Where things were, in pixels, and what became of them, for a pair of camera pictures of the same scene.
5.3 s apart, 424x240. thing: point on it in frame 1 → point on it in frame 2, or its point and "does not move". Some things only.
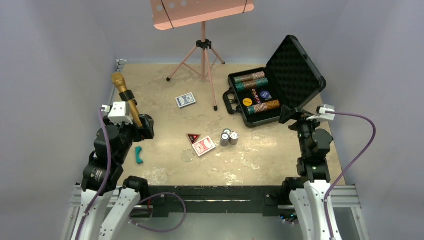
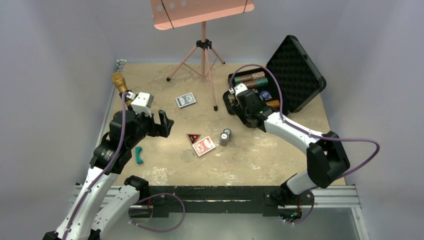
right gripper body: (303, 126) → (242, 113)
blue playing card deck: (185, 100) does not move
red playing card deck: (204, 146) does not move
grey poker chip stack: (224, 140) does not move
